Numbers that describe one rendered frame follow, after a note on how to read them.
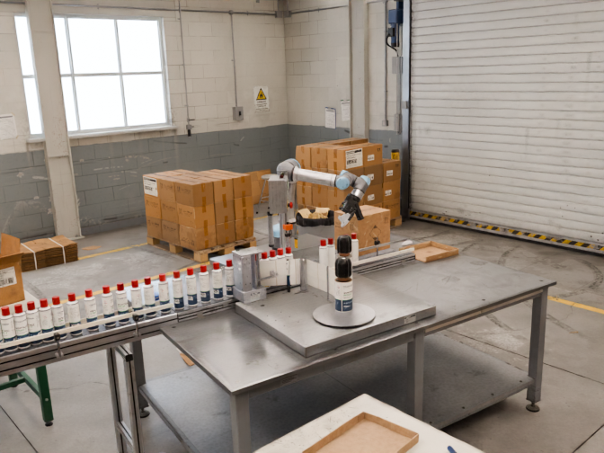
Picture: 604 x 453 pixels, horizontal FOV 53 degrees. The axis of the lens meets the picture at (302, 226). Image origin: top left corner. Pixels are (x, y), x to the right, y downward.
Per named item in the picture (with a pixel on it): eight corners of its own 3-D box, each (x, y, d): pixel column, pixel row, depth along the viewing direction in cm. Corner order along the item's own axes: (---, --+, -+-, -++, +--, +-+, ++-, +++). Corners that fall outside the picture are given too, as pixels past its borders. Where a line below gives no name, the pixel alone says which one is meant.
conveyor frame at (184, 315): (178, 322, 312) (177, 314, 311) (170, 315, 321) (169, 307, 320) (415, 261, 399) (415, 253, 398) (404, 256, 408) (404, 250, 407)
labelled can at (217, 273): (216, 301, 326) (213, 264, 321) (212, 298, 330) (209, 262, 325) (225, 298, 329) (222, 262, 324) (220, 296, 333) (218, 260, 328)
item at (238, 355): (231, 396, 243) (231, 392, 243) (117, 292, 365) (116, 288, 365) (556, 284, 354) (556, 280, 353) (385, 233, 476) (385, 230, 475)
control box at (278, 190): (270, 214, 342) (268, 180, 338) (271, 207, 359) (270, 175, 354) (288, 213, 342) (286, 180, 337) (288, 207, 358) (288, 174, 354)
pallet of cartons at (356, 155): (342, 244, 740) (341, 150, 712) (294, 233, 800) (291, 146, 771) (403, 226, 820) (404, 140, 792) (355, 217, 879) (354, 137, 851)
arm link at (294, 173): (272, 163, 381) (349, 175, 369) (278, 160, 391) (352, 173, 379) (270, 181, 384) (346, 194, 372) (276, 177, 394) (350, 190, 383)
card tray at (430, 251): (426, 262, 394) (426, 256, 393) (398, 253, 416) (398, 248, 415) (458, 253, 410) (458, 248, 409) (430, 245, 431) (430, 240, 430)
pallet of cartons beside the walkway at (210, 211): (258, 248, 738) (254, 174, 716) (199, 264, 683) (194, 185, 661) (201, 232, 824) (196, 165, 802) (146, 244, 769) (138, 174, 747)
